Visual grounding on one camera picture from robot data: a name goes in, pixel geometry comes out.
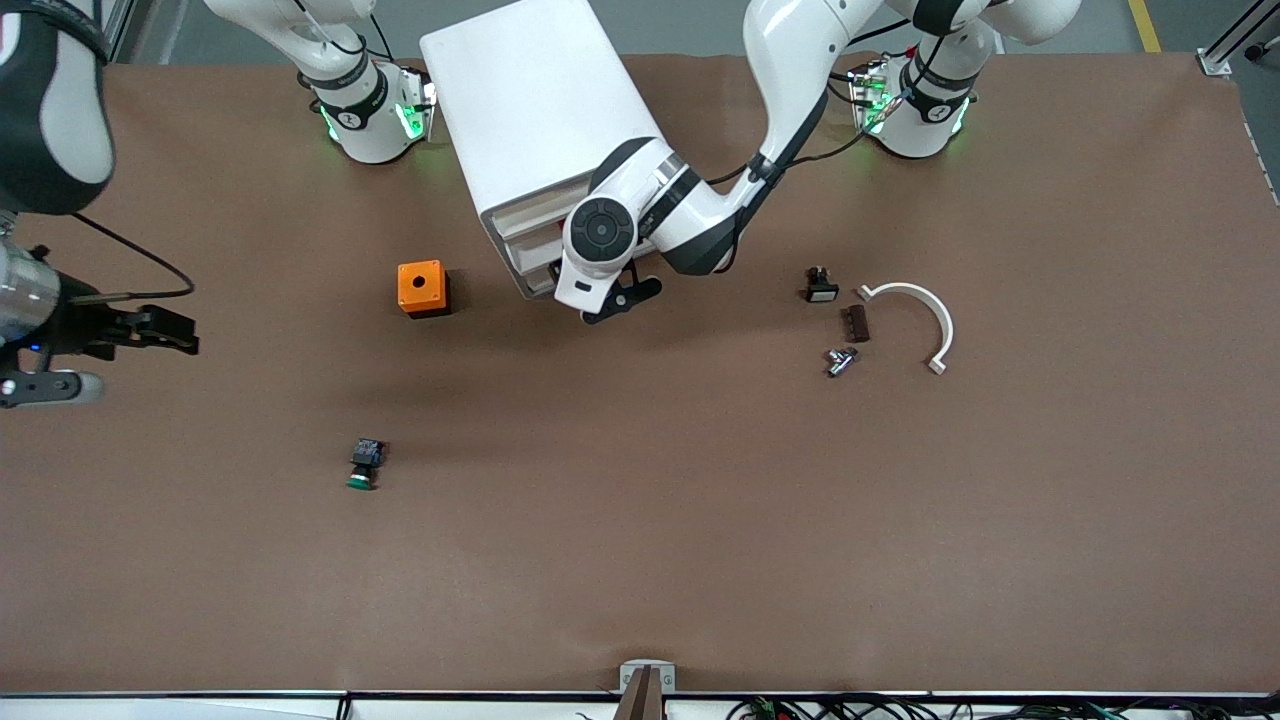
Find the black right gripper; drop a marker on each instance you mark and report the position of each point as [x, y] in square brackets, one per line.
[78, 329]

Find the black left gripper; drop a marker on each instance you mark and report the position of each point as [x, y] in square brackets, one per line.
[553, 268]

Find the white plastic drawer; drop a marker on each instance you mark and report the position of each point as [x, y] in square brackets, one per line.
[530, 240]
[525, 215]
[540, 283]
[535, 262]

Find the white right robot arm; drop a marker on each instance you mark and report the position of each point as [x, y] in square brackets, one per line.
[70, 120]

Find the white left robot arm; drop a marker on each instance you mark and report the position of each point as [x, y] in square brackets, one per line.
[790, 60]

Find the grey arm base connector box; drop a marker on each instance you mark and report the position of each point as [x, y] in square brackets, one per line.
[868, 100]
[418, 105]

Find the white drawer cabinet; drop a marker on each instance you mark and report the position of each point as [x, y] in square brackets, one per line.
[530, 90]

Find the green push button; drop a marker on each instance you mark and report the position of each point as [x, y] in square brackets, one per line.
[366, 455]

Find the orange box with hole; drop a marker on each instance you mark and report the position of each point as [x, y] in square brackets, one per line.
[420, 285]

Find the brown table cover mat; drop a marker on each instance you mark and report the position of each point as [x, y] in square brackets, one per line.
[640, 500]

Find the silver metal connector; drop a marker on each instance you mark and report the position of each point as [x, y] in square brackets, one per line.
[840, 362]

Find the brown rectangular block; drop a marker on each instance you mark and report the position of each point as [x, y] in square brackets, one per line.
[858, 324]

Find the black switch with white face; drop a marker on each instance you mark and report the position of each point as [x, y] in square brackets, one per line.
[822, 290]

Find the aluminium frame profile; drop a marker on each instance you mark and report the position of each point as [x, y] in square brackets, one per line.
[118, 30]
[1240, 30]

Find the white curved bracket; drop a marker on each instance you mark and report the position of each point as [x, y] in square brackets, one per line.
[945, 320]

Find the white table edge rail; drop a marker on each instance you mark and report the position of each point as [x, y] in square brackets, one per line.
[200, 710]

